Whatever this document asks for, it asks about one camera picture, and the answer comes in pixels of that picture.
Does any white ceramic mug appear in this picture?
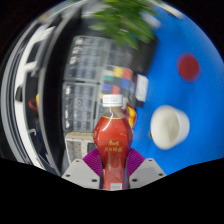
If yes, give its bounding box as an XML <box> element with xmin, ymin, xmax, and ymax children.
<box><xmin>149</xmin><ymin>104</ymin><xmax>191</xmax><ymax>151</ymax></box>

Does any yellow tester on shelf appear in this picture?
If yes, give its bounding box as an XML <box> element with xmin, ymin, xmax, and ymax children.
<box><xmin>27</xmin><ymin>93</ymin><xmax>40</xmax><ymax>113</ymax></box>

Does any plain black box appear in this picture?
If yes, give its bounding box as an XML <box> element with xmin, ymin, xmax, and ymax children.
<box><xmin>133</xmin><ymin>36</ymin><xmax>158</xmax><ymax>75</ymax></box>

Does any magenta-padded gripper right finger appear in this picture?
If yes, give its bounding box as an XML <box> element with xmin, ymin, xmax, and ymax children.
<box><xmin>125</xmin><ymin>148</ymin><xmax>167</xmax><ymax>190</ymax></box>

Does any grey small-parts drawer cabinet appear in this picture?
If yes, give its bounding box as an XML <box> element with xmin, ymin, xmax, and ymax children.
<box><xmin>64</xmin><ymin>35</ymin><xmax>111</xmax><ymax>83</ymax></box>
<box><xmin>109</xmin><ymin>43</ymin><xmax>135</xmax><ymax>71</ymax></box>
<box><xmin>61</xmin><ymin>81</ymin><xmax>101</xmax><ymax>133</ymax></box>

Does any green potted plant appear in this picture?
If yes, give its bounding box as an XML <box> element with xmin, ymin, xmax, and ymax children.
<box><xmin>89</xmin><ymin>0</ymin><xmax>158</xmax><ymax>52</ymax></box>

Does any black workbench shelf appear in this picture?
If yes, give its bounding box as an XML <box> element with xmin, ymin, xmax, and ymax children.
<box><xmin>0</xmin><ymin>9</ymin><xmax>68</xmax><ymax>175</ymax></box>

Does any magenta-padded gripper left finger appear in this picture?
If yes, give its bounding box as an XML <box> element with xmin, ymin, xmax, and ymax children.
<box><xmin>61</xmin><ymin>148</ymin><xmax>102</xmax><ymax>191</ymax></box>

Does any clear box with coloured parts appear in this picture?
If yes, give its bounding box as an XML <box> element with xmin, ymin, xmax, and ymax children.
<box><xmin>99</xmin><ymin>64</ymin><xmax>136</xmax><ymax>105</ymax></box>

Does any black box with white label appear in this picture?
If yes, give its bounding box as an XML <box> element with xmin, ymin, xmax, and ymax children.
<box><xmin>134</xmin><ymin>73</ymin><xmax>150</xmax><ymax>108</ymax></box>

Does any red drink bottle white cap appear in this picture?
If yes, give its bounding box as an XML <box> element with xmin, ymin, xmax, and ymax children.
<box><xmin>92</xmin><ymin>93</ymin><xmax>134</xmax><ymax>192</ymax></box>

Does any flat round red coaster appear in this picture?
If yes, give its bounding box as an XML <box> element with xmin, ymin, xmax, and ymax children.
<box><xmin>176</xmin><ymin>53</ymin><xmax>201</xmax><ymax>83</ymax></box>

